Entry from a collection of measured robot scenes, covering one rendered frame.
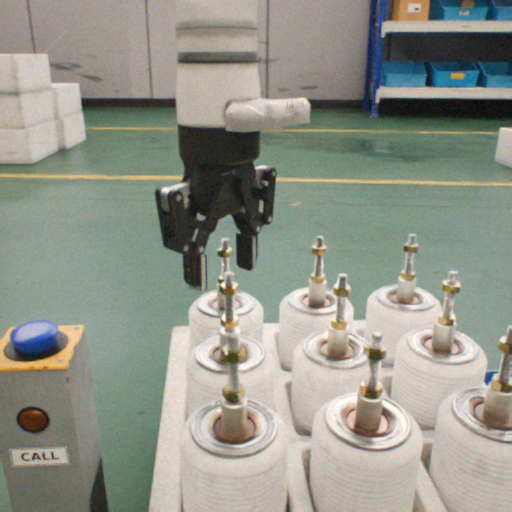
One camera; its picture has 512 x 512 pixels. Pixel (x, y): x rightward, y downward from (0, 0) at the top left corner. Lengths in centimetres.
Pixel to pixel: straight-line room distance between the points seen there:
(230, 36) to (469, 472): 42
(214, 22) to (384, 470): 38
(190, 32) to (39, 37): 568
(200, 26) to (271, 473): 37
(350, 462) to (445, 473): 11
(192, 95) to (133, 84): 535
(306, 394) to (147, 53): 531
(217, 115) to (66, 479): 35
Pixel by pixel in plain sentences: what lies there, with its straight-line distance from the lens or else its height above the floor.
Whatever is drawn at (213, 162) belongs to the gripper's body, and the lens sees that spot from 46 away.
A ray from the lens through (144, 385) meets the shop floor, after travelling 98.
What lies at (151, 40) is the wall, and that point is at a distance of 574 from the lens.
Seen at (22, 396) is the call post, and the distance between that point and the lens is 49.
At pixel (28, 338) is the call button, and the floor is 33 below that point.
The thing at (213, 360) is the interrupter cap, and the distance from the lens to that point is 56.
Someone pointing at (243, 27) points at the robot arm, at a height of 57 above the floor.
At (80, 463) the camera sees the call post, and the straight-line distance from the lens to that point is 53.
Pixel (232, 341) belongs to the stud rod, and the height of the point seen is 34.
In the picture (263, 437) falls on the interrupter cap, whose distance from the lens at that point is 47.
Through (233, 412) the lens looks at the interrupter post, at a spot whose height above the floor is 28.
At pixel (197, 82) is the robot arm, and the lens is 45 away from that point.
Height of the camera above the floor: 56
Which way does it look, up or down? 21 degrees down
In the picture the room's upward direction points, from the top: straight up
